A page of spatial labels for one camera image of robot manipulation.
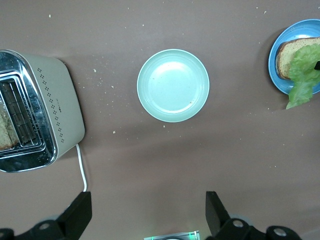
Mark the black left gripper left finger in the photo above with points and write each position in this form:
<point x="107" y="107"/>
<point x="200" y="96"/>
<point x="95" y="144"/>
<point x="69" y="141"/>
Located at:
<point x="75" y="215"/>

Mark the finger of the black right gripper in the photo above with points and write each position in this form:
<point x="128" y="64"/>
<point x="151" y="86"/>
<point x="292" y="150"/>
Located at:
<point x="318" y="65"/>

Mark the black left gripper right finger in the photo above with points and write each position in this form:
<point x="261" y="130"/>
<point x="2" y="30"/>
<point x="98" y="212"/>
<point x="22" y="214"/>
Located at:
<point x="217" y="220"/>

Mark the green lettuce leaf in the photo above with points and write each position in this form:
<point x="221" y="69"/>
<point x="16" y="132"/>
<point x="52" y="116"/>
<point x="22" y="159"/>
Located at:
<point x="302" y="75"/>

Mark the brown toast slice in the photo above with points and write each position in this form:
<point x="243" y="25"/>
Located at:
<point x="6" y="130"/>
<point x="283" y="60"/>

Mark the blue round plate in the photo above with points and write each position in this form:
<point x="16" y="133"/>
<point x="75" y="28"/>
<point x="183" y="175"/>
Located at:
<point x="277" y="50"/>

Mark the mint green round plate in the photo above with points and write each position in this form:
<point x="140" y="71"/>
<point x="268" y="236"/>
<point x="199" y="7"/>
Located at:
<point x="172" y="85"/>

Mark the beige chrome toaster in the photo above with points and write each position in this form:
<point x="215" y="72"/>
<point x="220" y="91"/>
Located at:
<point x="62" y="100"/>

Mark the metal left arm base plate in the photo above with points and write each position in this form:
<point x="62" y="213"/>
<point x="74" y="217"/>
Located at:
<point x="172" y="234"/>

